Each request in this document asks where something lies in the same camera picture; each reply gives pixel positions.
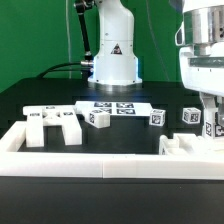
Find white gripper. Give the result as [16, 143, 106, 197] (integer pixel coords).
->
[175, 26, 224, 116]

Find white chair seat piece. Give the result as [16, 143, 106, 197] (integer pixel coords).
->
[159, 133, 224, 156]

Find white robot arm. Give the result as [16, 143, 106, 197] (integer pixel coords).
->
[88, 0, 224, 117]

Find white chair back piece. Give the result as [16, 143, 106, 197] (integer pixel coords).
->
[23, 105, 82, 147]

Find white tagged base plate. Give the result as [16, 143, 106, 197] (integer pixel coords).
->
[75, 101, 152, 116]

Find black hose behind robot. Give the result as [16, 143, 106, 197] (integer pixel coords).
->
[73, 0, 98, 68]

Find black cable on table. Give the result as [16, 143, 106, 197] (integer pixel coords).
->
[36, 62, 93, 79]

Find white U-shaped fence frame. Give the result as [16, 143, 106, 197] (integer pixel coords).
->
[0, 121, 224, 180]

